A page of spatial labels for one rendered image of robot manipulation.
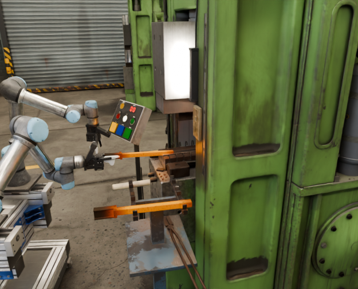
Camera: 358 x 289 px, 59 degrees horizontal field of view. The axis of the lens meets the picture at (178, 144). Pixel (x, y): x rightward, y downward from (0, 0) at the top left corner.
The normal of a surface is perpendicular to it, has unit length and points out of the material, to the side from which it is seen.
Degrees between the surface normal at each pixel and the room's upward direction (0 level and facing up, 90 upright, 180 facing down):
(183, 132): 90
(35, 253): 0
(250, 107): 89
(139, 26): 89
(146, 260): 0
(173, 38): 90
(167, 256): 0
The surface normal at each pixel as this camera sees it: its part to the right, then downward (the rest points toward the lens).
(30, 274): -0.01, -0.94
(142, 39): 0.18, 0.33
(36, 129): 0.89, 0.06
